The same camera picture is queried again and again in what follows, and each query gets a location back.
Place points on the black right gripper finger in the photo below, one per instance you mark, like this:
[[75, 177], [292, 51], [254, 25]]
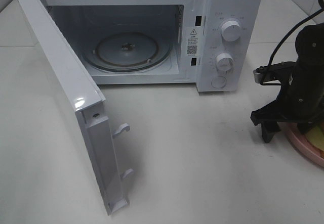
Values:
[[268, 130]]

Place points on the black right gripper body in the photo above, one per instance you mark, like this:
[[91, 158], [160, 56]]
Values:
[[300, 99]]

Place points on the upper white power knob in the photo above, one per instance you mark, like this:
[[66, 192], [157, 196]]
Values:
[[231, 30]]

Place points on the white warning label sticker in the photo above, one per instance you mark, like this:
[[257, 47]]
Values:
[[192, 41]]

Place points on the sandwich with lettuce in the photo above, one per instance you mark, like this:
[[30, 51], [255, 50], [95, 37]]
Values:
[[315, 138]]

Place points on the round door release button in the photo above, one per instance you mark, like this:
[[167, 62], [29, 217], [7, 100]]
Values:
[[219, 82]]

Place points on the lower white timer knob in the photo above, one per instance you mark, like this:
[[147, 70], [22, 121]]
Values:
[[224, 62]]

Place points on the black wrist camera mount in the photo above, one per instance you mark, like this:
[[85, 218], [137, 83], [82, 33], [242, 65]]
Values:
[[280, 71]]

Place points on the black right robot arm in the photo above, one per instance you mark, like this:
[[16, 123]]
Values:
[[309, 47]]

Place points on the white microwave oven body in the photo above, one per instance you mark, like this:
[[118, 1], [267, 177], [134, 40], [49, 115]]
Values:
[[82, 21]]

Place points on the white microwave door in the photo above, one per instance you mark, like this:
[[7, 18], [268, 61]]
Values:
[[80, 101]]

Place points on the pink round plate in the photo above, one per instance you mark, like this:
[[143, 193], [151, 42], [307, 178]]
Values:
[[301, 143]]

